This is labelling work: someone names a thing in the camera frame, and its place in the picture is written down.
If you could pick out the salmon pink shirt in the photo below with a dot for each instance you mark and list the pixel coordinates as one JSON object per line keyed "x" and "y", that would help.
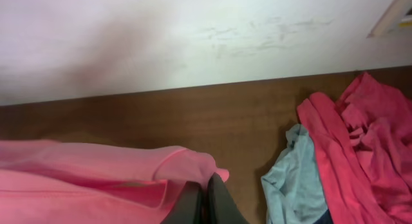
{"x": 44, "y": 181}

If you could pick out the grey shirt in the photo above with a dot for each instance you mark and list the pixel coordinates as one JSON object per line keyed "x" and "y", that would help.
{"x": 292, "y": 187}

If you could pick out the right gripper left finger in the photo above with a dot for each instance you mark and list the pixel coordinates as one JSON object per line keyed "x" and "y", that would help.
{"x": 188, "y": 207}

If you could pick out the white wall fixture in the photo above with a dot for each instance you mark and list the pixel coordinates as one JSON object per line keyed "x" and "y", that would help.
{"x": 396, "y": 19}

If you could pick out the red shirt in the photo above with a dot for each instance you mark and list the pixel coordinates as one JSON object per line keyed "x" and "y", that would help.
{"x": 363, "y": 151}

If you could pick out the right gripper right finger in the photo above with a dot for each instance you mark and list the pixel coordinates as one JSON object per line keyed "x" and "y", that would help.
{"x": 221, "y": 207}

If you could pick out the navy blue garment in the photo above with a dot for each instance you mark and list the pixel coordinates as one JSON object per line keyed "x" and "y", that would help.
{"x": 326, "y": 218}

